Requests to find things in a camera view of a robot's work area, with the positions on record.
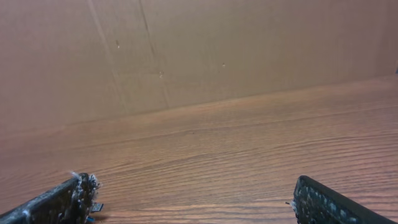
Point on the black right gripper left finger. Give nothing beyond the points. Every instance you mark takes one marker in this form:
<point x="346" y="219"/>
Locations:
<point x="71" y="202"/>

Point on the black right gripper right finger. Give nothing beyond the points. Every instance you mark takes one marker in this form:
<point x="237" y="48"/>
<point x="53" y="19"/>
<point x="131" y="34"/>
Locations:
<point x="315" y="203"/>

